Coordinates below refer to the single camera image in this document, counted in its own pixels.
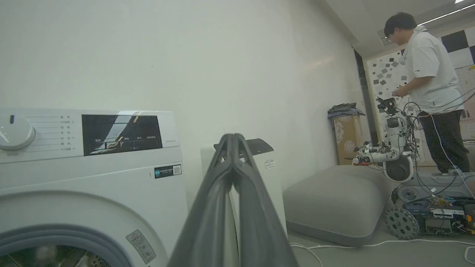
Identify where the person in white shirt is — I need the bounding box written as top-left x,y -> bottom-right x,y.
383,12 -> 471,174

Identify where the white air purifier unit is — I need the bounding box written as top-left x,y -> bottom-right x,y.
201,138 -> 288,267

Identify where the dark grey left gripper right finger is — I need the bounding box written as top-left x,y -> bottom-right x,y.
232,133 -> 299,267

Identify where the white program dial knob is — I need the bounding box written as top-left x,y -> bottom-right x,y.
0,114 -> 36,151

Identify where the grey rubber door gasket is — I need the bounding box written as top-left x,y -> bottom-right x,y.
0,229 -> 133,267

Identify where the folded grey clothes pile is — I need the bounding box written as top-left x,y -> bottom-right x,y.
328,103 -> 365,119

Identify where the white floor cable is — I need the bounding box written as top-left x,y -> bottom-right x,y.
289,239 -> 475,267

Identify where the white front-load washing machine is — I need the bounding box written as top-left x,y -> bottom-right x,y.
0,108 -> 189,267

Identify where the black washer display panel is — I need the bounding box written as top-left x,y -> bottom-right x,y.
81,114 -> 163,156

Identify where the grey sofa cushion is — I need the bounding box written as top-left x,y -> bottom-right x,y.
283,165 -> 393,248

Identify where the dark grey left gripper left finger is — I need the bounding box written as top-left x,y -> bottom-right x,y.
167,133 -> 238,267

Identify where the white wheeled robot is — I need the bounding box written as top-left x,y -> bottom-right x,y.
352,97 -> 475,241

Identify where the brown cardboard box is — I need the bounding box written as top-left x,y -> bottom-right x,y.
333,115 -> 366,166

